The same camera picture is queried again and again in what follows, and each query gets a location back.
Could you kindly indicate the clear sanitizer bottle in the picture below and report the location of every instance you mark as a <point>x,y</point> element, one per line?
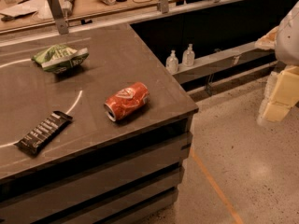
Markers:
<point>188,56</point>
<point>172,63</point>

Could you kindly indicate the black snack bar wrapper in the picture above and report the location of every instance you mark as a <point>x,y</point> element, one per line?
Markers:
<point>33,142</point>

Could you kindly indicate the white paper sheets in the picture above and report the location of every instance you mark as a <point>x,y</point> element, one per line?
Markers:
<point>22,9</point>

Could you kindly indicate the dark cabinet with drawers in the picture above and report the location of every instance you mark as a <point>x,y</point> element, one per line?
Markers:
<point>95,171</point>

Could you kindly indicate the green chip bag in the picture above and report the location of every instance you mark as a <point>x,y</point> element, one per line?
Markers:
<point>60,58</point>

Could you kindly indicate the right clear sanitizer bottle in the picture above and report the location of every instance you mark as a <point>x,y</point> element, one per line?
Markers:
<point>188,56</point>

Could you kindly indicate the left clear sanitizer bottle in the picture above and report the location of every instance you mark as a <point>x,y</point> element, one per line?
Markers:
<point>172,63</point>

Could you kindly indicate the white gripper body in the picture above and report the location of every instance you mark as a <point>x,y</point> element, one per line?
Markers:
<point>288,39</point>

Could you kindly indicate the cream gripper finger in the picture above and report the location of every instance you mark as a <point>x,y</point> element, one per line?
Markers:
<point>281,94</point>
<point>267,41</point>

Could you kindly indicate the red coke can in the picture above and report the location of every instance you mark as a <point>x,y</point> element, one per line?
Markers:
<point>126,101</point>

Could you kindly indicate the left metal bracket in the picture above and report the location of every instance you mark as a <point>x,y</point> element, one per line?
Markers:
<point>58,16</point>

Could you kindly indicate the caulk tube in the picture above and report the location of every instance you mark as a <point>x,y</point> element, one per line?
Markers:
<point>68,7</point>

